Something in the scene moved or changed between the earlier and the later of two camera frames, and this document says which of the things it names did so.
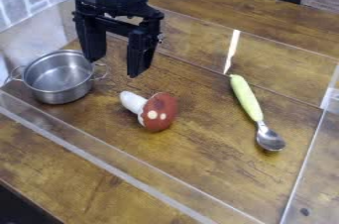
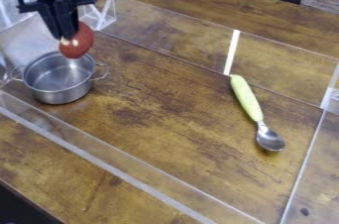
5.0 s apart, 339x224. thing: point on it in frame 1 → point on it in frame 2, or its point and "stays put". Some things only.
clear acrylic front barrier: (131, 167) stays put
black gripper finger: (93, 34) → (50, 14)
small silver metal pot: (60, 75) stays put
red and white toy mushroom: (157, 111) → (78, 46)
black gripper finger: (141, 48) → (67, 18)
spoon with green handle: (269, 139) stays put
